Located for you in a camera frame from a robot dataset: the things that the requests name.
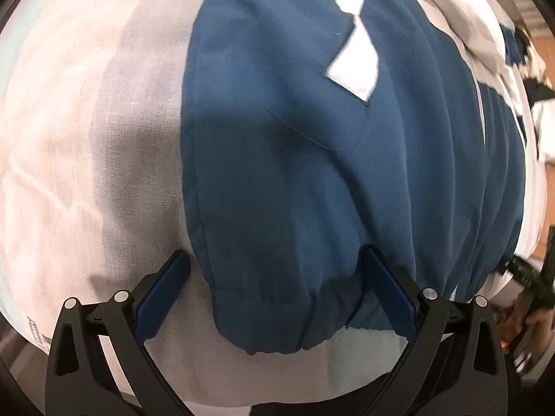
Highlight bed with striped sheet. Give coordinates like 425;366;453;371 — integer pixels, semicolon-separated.
0;0;555;408

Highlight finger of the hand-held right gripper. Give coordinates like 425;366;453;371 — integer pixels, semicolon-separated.
505;255;543;289

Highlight person's right hand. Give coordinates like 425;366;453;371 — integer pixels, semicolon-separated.
512;297;553;334

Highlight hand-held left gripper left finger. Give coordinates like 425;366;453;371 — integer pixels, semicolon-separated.
45;249;191;416

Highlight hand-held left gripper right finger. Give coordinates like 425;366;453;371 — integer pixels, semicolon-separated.
362;245;509;416

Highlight blue white hooded jacket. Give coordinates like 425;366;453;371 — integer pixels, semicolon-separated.
180;0;527;354

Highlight white black folded jacket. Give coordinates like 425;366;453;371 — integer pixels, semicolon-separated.
522;76;555;165

